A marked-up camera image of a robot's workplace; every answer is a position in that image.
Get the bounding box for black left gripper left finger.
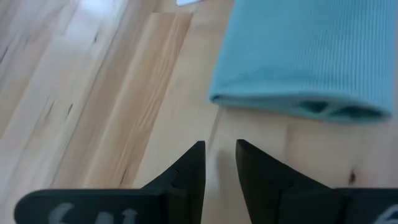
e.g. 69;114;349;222
14;141;206;224

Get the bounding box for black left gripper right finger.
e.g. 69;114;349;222
235;139;398;224

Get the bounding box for blue microfiber towel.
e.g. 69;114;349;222
208;0;398;124

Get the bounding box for white towel label tag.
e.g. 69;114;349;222
176;0;203;7

